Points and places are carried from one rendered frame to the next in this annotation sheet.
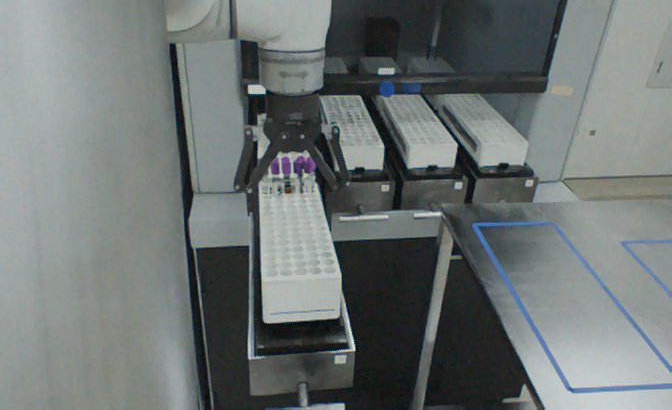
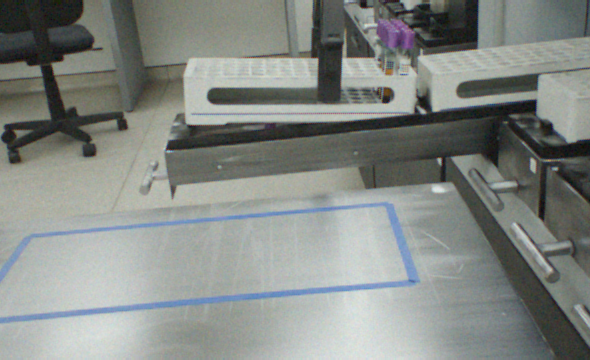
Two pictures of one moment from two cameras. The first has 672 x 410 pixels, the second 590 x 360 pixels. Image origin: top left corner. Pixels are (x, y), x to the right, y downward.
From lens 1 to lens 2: 1.15 m
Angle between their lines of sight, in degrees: 85
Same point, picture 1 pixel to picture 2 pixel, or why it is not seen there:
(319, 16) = not seen: outside the picture
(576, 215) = (462, 323)
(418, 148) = not seen: outside the picture
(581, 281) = (218, 280)
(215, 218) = not seen: hidden behind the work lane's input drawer
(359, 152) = (552, 93)
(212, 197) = not seen: hidden behind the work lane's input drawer
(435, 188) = (573, 210)
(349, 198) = (510, 159)
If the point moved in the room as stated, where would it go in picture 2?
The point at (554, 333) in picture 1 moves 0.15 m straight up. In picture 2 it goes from (118, 239) to (83, 80)
